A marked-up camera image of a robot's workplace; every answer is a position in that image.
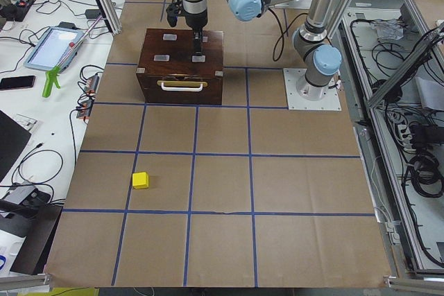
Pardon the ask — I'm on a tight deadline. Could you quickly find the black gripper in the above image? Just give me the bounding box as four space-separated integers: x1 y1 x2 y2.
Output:
185 11 208 54

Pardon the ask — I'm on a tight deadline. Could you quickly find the white drawer handle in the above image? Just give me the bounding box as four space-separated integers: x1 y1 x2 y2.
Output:
160 82 204 92

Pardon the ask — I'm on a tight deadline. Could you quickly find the yellow block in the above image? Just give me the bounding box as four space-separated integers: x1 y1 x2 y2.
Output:
132 172 149 189

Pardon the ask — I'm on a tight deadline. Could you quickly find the dark wooden drawer cabinet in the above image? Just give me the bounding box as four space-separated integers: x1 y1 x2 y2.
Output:
136 28 224 105

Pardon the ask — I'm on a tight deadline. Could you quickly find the black power adapter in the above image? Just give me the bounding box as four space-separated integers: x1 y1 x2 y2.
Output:
85 9 101 19

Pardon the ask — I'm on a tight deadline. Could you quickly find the blue teach pendant tablet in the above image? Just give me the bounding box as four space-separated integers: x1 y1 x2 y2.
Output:
24 26 83 71

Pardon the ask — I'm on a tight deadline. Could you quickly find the black smartphone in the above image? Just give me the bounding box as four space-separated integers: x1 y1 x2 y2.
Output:
0 76 36 91

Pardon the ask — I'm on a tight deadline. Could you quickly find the black laptop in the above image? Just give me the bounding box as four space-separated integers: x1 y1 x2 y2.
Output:
0 111 31 180

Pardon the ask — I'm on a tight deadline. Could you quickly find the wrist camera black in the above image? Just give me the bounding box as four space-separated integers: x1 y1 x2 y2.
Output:
166 0 183 28

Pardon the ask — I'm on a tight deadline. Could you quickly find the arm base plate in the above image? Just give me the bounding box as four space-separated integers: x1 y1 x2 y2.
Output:
283 68 341 112

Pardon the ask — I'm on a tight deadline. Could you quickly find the green handled grabber stick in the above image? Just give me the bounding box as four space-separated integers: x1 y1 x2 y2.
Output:
42 15 102 98

